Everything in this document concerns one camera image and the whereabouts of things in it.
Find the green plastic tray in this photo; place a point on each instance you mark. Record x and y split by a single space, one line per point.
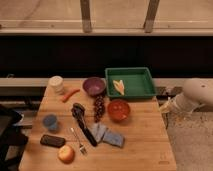
138 83

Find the blue folded cloth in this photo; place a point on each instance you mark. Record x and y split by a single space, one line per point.
102 133

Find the black handled kitchen tool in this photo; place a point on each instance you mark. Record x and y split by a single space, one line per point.
78 112

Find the silver fork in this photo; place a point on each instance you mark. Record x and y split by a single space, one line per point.
81 146

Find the black rectangular case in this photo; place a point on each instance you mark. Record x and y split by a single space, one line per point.
52 141

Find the red bowl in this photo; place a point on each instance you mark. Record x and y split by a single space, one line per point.
118 110

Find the red yellow apple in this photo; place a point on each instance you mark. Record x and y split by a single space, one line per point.
66 154

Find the dark grape bunch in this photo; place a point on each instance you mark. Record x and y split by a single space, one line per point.
99 108

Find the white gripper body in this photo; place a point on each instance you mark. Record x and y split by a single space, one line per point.
168 107

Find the black chair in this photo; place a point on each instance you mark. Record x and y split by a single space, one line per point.
9 136

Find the white paper cup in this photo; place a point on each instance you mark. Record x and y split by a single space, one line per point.
56 83

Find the purple bowl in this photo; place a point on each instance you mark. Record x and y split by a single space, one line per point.
94 86

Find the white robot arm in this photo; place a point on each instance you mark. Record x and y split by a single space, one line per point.
196 92

